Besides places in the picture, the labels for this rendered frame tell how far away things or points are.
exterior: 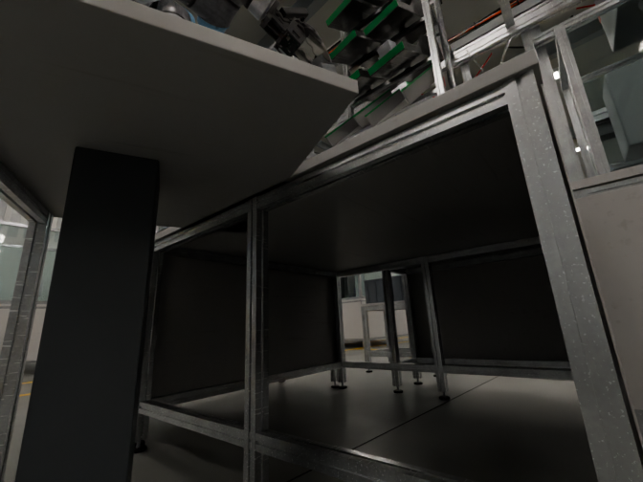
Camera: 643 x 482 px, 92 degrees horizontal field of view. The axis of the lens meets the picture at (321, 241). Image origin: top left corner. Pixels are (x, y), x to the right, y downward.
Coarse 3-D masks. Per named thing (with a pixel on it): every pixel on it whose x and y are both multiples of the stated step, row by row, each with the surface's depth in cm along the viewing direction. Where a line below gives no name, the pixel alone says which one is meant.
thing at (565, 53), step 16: (608, 0) 115; (624, 0) 113; (576, 16) 121; (592, 16) 119; (560, 32) 124; (560, 48) 123; (560, 64) 140; (576, 64) 118; (576, 80) 118; (576, 96) 116; (576, 128) 150; (592, 128) 112; (592, 144) 111
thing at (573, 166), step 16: (528, 32) 178; (528, 48) 176; (544, 48) 171; (544, 64) 170; (544, 80) 168; (560, 96) 162; (560, 112) 161; (560, 128) 160; (560, 144) 159; (576, 160) 153; (576, 176) 152
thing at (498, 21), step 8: (528, 0) 176; (536, 0) 173; (544, 0) 171; (520, 8) 178; (528, 8) 175; (488, 24) 188; (496, 24) 185; (472, 32) 194; (480, 32) 190; (488, 32) 188; (456, 40) 200; (464, 40) 196; (472, 40) 193; (456, 48) 199; (344, 112) 253
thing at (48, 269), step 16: (0, 224) 418; (0, 240) 415; (16, 240) 427; (0, 256) 412; (16, 256) 423; (48, 256) 447; (0, 272) 409; (16, 272) 420; (48, 272) 443; (0, 288) 406; (48, 288) 439
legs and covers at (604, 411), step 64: (448, 128) 60; (192, 256) 152; (256, 256) 91; (448, 256) 188; (576, 256) 44; (192, 320) 151; (256, 320) 86; (320, 320) 221; (576, 320) 43; (192, 384) 144; (256, 384) 82; (576, 384) 42; (256, 448) 78; (320, 448) 67; (640, 448) 40
